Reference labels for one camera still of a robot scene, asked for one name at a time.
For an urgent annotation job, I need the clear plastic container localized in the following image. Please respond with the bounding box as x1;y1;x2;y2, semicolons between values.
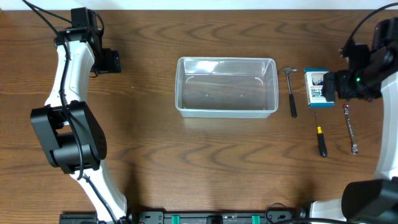
175;57;279;119

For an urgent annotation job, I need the black yellow screwdriver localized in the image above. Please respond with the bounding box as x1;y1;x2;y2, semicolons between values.
315;113;328;157

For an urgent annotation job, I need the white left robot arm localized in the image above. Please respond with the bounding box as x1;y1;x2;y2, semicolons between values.
30;7;133;223

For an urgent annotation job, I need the silver wrench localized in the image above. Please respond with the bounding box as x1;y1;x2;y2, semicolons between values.
343;105;358;155

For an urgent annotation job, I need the blue screw box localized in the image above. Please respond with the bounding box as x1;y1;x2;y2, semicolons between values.
304;67;335;108

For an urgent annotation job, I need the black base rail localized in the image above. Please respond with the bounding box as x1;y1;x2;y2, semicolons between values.
58;208;312;224

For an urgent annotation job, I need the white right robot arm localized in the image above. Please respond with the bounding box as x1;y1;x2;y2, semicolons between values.
307;17;397;223

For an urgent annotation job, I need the small metal hammer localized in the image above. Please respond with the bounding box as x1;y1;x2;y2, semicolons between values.
279;67;297;118

